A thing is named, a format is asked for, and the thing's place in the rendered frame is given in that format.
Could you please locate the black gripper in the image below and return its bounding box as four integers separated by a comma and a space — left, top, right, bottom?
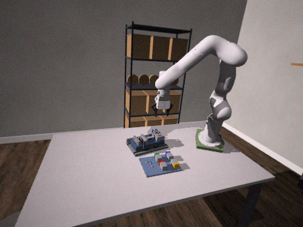
151, 94, 173, 117

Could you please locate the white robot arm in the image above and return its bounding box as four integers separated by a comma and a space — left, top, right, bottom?
155, 35, 248, 147

